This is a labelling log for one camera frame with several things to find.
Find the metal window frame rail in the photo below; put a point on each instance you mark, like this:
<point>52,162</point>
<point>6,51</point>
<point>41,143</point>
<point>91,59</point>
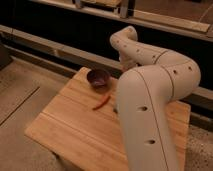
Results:
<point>122,12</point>

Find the wooden cutting board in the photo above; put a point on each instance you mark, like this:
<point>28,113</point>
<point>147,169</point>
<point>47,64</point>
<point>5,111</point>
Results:
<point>92,139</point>

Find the red chili pepper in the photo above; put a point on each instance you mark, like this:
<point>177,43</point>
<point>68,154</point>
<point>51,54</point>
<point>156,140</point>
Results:
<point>102,102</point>

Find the dark purple ceramic cup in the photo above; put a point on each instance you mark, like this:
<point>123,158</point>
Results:
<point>98,77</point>

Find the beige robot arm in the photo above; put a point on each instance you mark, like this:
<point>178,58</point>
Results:
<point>152,77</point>

